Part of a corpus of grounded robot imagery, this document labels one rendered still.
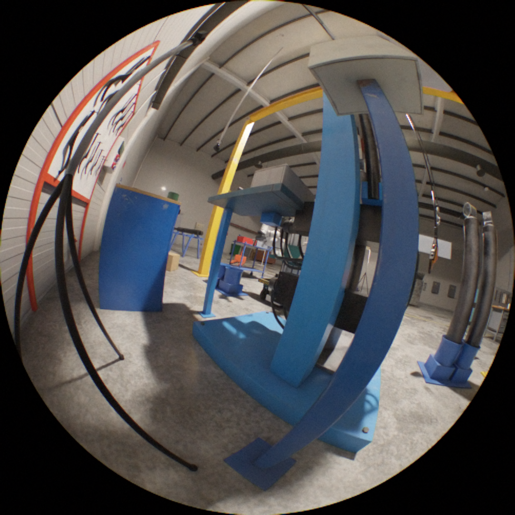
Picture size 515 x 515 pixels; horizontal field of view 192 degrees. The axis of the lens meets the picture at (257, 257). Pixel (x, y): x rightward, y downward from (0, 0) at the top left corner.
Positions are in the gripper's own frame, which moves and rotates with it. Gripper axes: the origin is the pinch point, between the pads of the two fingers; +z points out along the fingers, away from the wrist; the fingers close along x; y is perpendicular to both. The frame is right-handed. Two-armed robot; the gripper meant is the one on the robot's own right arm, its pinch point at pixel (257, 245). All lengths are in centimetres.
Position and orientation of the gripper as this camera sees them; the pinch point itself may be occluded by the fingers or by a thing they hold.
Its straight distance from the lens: 192.4
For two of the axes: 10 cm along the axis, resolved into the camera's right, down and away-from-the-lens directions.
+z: -3.3, 8.7, -3.7
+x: -8.5, -1.0, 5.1
